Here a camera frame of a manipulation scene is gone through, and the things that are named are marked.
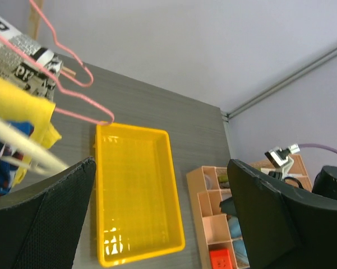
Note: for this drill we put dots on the blue white patterned garment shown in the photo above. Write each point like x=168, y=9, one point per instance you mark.
x=7, y=170

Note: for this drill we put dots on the yellow garment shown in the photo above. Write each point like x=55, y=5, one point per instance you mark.
x=29, y=114

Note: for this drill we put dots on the light blue headphones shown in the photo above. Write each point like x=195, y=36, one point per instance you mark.
x=238, y=243

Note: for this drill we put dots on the peach compartment desk organizer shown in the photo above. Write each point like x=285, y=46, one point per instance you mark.
x=213, y=224

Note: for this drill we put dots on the orange cube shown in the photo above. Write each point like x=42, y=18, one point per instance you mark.
x=220, y=259

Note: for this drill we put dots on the newspaper print trousers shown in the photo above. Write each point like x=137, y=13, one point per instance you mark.
x=18, y=71

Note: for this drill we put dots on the pink wire hanger with newsprint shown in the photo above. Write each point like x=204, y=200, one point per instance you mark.
x=58, y=44

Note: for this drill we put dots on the wooden clothes rack frame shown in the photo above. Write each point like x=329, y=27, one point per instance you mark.
x=33, y=28

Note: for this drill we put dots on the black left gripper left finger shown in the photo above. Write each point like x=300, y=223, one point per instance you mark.
x=40, y=225

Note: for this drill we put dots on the yellow plastic tray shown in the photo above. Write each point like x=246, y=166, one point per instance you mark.
x=138, y=215

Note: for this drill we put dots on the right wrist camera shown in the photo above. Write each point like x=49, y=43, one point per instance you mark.
x=281, y=160

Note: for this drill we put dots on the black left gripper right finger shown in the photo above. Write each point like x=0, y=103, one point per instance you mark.
x=282, y=226

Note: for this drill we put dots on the cream plastic hanger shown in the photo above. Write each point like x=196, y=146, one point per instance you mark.
x=43, y=161

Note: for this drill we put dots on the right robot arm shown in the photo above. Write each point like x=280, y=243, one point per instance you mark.
x=325, y=183

